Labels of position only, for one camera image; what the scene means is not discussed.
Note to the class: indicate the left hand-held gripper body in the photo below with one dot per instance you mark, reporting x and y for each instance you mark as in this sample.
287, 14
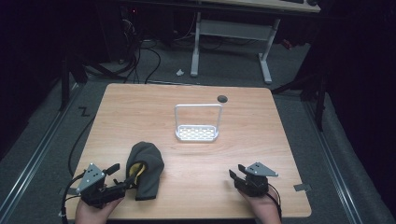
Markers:
93, 183

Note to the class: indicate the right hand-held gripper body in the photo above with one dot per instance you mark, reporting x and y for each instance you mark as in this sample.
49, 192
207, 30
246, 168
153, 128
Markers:
253, 183

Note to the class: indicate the dark grey cloth yellow lining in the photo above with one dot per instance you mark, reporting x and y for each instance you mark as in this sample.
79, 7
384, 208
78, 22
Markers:
152, 168

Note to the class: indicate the white metal rack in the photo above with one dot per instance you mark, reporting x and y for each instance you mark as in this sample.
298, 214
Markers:
196, 133

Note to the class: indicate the person's right hand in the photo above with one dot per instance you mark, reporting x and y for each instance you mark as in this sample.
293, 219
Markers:
264, 208

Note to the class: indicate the person's left hand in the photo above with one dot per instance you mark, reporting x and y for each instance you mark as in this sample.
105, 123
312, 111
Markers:
93, 214

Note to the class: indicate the grey tape strip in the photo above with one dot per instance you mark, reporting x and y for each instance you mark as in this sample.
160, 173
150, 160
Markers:
67, 191
302, 187

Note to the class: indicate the dark round table grommet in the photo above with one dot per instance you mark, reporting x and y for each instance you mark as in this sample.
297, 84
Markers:
222, 99

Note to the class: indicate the black metal stand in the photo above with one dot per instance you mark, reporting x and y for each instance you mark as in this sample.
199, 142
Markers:
64, 81
320, 102

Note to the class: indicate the crumpled white paper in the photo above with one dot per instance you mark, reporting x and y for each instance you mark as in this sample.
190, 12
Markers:
180, 72

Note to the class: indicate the small red object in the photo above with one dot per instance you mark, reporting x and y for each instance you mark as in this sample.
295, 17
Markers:
287, 44

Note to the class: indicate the black computer tower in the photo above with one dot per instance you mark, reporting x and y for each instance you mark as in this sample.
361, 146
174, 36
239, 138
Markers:
115, 34

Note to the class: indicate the black keyboard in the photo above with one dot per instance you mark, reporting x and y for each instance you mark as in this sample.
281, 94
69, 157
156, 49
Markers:
292, 1

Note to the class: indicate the black computer mouse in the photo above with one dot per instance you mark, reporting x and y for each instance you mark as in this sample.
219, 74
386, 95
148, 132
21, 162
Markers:
313, 2

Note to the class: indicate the metal floor rail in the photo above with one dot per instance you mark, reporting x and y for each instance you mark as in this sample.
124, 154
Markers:
336, 168
31, 161

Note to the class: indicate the white frame desk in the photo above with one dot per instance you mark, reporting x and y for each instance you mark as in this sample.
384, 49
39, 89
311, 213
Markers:
233, 29

